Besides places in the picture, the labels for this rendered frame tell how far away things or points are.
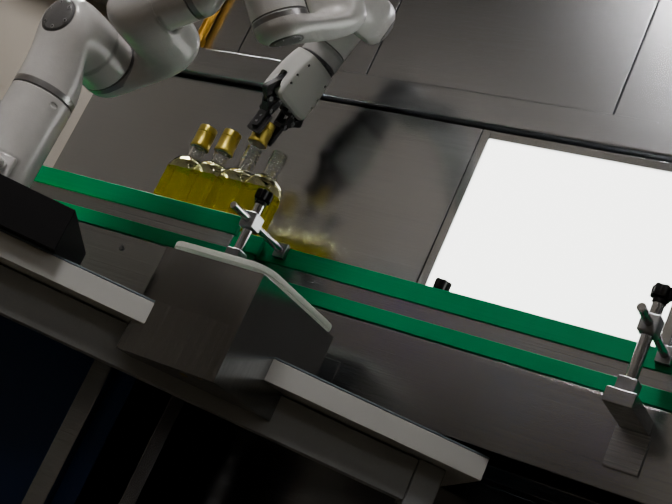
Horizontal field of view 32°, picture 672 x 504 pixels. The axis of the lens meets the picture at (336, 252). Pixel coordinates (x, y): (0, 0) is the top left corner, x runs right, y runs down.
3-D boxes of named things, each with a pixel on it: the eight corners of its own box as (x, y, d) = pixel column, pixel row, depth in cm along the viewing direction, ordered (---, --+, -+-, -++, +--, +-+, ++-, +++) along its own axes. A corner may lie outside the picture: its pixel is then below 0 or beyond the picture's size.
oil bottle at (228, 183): (211, 289, 201) (263, 182, 207) (194, 275, 197) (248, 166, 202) (186, 281, 204) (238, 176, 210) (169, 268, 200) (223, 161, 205)
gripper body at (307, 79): (318, 66, 217) (281, 113, 215) (294, 34, 209) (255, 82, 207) (346, 80, 212) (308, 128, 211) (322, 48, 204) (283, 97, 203)
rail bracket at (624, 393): (640, 481, 149) (697, 324, 155) (612, 441, 136) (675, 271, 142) (605, 469, 152) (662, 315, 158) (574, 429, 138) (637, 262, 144)
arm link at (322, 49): (324, 58, 217) (315, 70, 217) (303, 30, 210) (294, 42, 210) (352, 72, 213) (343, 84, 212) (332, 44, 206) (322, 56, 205)
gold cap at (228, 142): (231, 160, 211) (242, 140, 212) (232, 154, 208) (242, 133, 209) (214, 152, 211) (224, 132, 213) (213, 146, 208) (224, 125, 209)
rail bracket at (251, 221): (271, 292, 187) (303, 224, 190) (220, 246, 173) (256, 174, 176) (257, 288, 188) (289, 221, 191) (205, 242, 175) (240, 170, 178)
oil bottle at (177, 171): (160, 273, 207) (212, 170, 213) (143, 259, 203) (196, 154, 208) (137, 266, 210) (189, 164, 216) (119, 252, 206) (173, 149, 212)
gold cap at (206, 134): (211, 155, 213) (221, 134, 214) (201, 145, 210) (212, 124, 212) (196, 151, 215) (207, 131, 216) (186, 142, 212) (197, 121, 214)
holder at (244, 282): (327, 398, 172) (348, 351, 174) (238, 327, 150) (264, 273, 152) (237, 367, 181) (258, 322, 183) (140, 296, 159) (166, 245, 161)
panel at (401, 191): (662, 379, 174) (733, 182, 183) (658, 372, 172) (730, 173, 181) (202, 249, 222) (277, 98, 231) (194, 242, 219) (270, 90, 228)
